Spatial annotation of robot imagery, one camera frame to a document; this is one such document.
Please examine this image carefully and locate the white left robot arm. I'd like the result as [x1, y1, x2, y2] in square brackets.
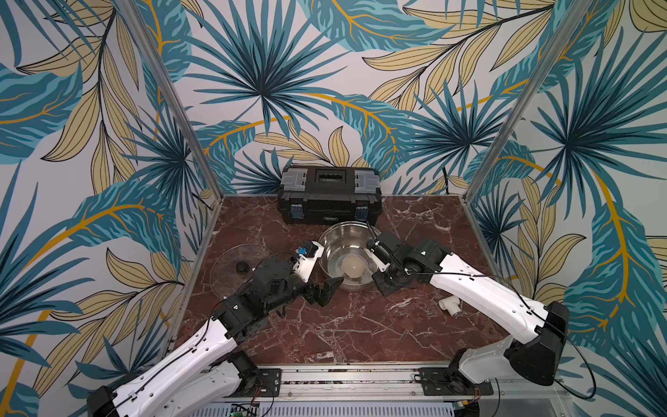
[87, 255, 343, 416]

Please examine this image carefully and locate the glass pot lid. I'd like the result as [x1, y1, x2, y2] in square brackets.
[209, 243, 273, 300]

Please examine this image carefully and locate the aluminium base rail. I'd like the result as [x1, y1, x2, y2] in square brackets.
[195, 362, 576, 416]

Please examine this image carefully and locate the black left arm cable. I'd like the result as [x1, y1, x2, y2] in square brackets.
[88, 254, 282, 413]

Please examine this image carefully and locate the aluminium corner post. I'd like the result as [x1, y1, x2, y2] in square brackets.
[462, 0, 592, 206]
[116, 0, 224, 203]

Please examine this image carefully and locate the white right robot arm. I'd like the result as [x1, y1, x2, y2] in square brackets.
[366, 231, 570, 386]

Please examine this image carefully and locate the beige plastic ladle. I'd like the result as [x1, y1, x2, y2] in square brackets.
[341, 247, 386, 281]

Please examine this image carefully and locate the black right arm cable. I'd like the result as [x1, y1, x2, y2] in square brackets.
[405, 268, 599, 401]

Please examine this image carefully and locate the black plastic toolbox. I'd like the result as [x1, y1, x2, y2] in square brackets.
[277, 165, 383, 225]

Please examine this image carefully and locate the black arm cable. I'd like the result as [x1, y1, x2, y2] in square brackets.
[405, 268, 599, 401]
[88, 254, 282, 413]

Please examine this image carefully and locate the aluminium right corner post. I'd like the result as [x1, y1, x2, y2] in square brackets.
[462, 0, 592, 206]

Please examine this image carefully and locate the aluminium left corner post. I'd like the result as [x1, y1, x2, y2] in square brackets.
[116, 0, 224, 203]

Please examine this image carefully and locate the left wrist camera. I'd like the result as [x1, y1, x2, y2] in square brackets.
[293, 241, 324, 283]

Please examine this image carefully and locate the stainless steel pot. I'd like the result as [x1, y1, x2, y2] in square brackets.
[319, 222, 379, 292]

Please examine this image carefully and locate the white pvc pipe fitting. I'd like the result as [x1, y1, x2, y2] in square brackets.
[438, 295, 462, 316]

